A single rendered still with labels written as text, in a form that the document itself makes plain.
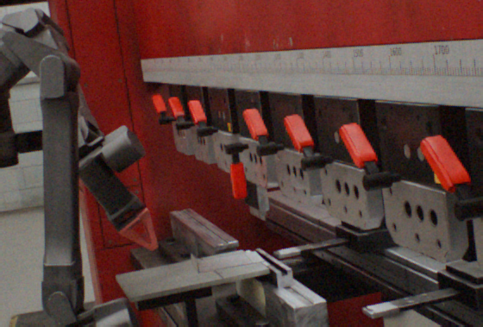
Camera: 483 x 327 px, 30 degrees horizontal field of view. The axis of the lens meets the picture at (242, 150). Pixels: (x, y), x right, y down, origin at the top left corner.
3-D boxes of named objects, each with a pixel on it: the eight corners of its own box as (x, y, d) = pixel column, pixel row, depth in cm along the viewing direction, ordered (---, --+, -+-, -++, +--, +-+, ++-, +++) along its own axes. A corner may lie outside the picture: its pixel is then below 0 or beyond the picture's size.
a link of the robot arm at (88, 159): (73, 161, 168) (68, 171, 162) (103, 141, 167) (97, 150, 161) (97, 190, 169) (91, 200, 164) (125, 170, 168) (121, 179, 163)
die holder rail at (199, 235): (174, 244, 252) (169, 211, 251) (194, 241, 253) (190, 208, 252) (218, 286, 204) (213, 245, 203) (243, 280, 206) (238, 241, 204)
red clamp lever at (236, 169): (231, 198, 156) (223, 144, 155) (254, 195, 157) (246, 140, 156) (234, 200, 155) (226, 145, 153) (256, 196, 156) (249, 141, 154)
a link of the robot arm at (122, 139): (90, 154, 175) (64, 134, 169) (137, 122, 173) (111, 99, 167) (105, 198, 167) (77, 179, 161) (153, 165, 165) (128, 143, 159)
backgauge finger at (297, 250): (267, 256, 180) (264, 232, 180) (385, 233, 187) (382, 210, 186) (286, 269, 169) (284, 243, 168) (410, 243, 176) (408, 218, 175)
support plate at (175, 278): (116, 279, 176) (115, 274, 176) (242, 254, 183) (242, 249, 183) (130, 303, 159) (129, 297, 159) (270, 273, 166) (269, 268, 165)
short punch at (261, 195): (246, 214, 178) (240, 167, 177) (255, 212, 179) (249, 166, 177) (260, 222, 168) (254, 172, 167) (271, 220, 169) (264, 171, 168)
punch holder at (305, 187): (279, 194, 142) (266, 91, 140) (328, 185, 145) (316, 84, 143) (311, 208, 128) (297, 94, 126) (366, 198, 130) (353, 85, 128)
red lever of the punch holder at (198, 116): (185, 99, 179) (198, 133, 173) (205, 97, 180) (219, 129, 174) (185, 106, 180) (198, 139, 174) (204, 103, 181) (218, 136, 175)
